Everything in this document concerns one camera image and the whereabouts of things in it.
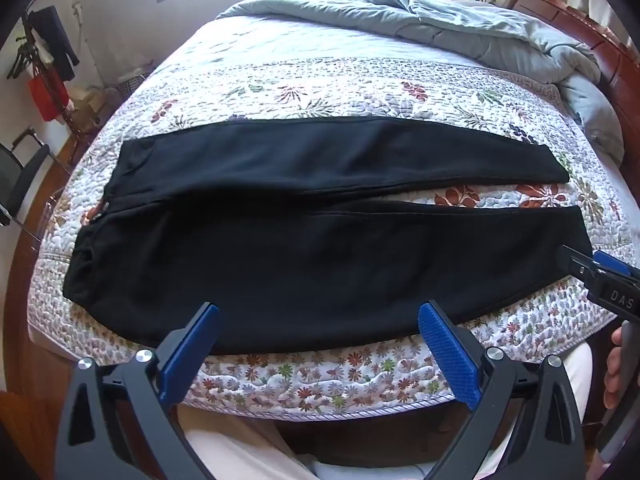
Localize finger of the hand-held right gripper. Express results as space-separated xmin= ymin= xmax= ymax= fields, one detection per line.
xmin=594 ymin=250 xmax=640 ymax=281
xmin=556 ymin=244 xmax=601 ymax=288

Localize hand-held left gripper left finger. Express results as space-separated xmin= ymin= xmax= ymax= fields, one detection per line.
xmin=54 ymin=302 xmax=221 ymax=480

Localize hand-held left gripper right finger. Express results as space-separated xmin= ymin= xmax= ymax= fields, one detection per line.
xmin=417 ymin=300 xmax=586 ymax=480

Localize black pants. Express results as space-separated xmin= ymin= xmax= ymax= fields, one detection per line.
xmin=62 ymin=116 xmax=596 ymax=356

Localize person's right hand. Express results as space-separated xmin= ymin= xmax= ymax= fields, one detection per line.
xmin=603 ymin=327 xmax=626 ymax=411

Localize person's right leg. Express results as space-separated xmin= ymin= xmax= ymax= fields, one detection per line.
xmin=562 ymin=342 xmax=597 ymax=413

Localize person's leg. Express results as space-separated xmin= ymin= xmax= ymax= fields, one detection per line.
xmin=562 ymin=342 xmax=597 ymax=413
xmin=175 ymin=404 xmax=326 ymax=480

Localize person's left leg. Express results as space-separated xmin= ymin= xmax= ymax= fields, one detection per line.
xmin=175 ymin=404 xmax=326 ymax=480

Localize black office chair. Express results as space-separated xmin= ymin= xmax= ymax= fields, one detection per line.
xmin=0 ymin=127 xmax=53 ymax=231

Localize wooden headboard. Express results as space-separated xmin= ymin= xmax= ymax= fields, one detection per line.
xmin=505 ymin=0 xmax=640 ymax=181

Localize cardboard boxes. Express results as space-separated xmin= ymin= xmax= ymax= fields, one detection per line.
xmin=67 ymin=85 xmax=126 ymax=127

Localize blue-grey comforter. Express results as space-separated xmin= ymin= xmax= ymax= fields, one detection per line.
xmin=215 ymin=0 xmax=626 ymax=168

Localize wooden coat rack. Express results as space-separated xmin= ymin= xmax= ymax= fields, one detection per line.
xmin=7 ymin=0 xmax=96 ymax=161

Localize red bag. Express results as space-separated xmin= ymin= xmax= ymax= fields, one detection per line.
xmin=28 ymin=72 xmax=69 ymax=122

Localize floral quilted bedspread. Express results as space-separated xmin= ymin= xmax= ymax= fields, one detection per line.
xmin=27 ymin=10 xmax=631 ymax=418

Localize black hanging garment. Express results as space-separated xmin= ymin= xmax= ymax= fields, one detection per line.
xmin=30 ymin=6 xmax=81 ymax=81

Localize black clothes hangers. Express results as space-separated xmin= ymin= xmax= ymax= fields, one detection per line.
xmin=6 ymin=35 xmax=37 ymax=79

